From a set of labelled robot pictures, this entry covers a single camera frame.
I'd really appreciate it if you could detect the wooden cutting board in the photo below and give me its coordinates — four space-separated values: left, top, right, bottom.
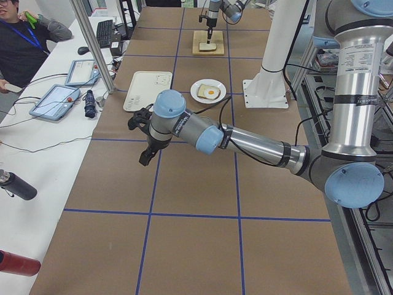
192 30 224 56

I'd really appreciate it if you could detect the brown paper table mat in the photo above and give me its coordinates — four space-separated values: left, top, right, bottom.
31 8 351 294

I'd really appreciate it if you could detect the seated person in black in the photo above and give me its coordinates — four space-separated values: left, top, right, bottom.
1 1 72 93

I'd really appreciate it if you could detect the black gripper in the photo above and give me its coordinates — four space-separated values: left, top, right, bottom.
206 18 216 44
139 136 169 167

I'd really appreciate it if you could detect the white round plate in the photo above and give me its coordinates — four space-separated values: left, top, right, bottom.
190 79 227 104

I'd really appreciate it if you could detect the cream plastic tray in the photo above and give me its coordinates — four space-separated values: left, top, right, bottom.
123 71 173 112

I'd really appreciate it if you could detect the black keyboard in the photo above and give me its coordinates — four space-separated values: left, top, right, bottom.
96 20 114 48

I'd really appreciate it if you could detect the teach pendant tablet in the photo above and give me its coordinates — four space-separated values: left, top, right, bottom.
29 84 80 121
64 60 101 87

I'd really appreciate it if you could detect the bread slice with fried egg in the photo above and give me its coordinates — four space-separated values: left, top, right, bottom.
197 84 220 100

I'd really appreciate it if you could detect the black computer mouse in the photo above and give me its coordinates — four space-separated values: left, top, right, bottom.
77 46 90 55

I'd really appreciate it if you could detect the red bottle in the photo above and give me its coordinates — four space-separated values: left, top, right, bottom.
1 250 41 277

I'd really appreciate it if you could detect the near teach pendant tablet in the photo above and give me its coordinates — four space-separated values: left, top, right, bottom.
29 84 80 121

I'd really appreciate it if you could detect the small black box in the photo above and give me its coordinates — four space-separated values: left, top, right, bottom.
110 41 123 57

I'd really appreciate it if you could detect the black thermos bottle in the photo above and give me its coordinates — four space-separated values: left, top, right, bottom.
1 169 37 200

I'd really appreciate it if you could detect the folded dark blue umbrella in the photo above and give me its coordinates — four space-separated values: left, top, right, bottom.
84 90 96 119

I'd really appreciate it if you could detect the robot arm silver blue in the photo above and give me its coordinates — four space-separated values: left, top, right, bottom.
128 1 392 208
199 0 249 44

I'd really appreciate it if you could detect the far teach pendant tablet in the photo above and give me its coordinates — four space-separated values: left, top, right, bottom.
64 60 101 87

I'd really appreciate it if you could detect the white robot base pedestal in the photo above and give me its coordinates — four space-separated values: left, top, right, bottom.
243 0 308 109

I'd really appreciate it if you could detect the white bread slice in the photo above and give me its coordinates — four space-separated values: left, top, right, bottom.
199 42 217 52

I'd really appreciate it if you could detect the aluminium frame post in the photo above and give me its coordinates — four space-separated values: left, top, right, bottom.
69 0 115 94

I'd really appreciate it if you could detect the green handheld object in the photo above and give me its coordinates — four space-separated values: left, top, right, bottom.
24 11 37 30

